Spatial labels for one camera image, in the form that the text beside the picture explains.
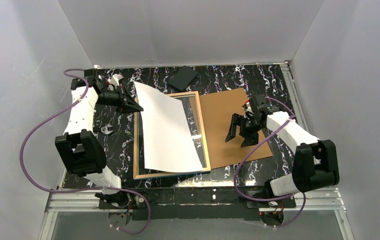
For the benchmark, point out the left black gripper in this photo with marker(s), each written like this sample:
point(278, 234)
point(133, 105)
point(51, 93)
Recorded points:
point(123, 100)

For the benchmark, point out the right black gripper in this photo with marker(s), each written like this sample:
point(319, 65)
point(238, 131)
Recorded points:
point(245, 124)

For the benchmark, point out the brown cardboard backing board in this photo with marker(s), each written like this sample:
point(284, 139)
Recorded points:
point(216, 112)

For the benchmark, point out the colour photo print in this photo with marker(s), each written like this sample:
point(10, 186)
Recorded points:
point(168, 143)

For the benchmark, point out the light wooden picture frame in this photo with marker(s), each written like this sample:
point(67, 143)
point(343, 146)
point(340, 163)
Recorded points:
point(206, 145)

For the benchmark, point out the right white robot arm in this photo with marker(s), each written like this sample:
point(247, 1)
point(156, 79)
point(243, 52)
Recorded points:
point(315, 163)

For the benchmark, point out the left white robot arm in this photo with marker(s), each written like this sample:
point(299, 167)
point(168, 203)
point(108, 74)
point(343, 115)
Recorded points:
point(78, 147)

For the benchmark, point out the black foam block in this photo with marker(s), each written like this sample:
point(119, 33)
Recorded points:
point(182, 78)

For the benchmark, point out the small metal bracket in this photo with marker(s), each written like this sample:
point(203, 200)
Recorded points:
point(107, 129)

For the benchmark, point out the aluminium rail right side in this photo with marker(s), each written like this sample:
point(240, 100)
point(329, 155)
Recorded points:
point(289, 81)

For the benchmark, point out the aluminium rail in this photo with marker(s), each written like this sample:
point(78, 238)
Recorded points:
point(323, 199)
point(289, 81)

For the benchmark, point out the black mounting base plate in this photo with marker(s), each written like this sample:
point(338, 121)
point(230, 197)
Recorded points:
point(191, 203)

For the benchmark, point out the aluminium rail front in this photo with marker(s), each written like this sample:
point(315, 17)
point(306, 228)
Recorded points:
point(323, 199)

